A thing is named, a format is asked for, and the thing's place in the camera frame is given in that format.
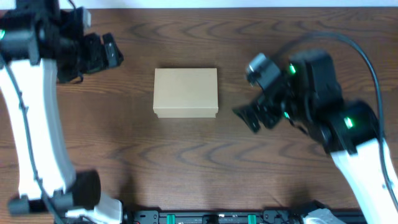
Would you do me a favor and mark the brown cardboard box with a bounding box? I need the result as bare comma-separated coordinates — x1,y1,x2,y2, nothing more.
153,68,218,118

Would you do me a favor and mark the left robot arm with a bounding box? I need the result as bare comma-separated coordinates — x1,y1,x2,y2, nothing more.
1,1,124,223

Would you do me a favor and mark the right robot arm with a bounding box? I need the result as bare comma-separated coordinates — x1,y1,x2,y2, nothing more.
234,49,397,223

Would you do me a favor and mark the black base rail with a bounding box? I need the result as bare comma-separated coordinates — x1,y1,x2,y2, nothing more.
123,209,366,224

